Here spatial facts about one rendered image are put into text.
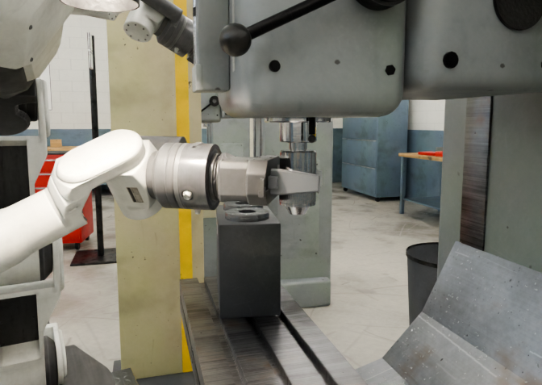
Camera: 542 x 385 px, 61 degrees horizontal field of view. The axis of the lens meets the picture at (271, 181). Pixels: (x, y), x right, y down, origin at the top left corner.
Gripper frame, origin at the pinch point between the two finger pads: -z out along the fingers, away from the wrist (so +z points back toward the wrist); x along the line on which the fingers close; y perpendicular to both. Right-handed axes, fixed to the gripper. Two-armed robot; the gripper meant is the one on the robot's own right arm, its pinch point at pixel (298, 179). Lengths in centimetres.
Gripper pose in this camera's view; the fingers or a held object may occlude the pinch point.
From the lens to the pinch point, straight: 59.5
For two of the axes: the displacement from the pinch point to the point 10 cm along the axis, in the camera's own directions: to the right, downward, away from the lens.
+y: -0.1, 9.9, 1.3
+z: -9.9, -0.3, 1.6
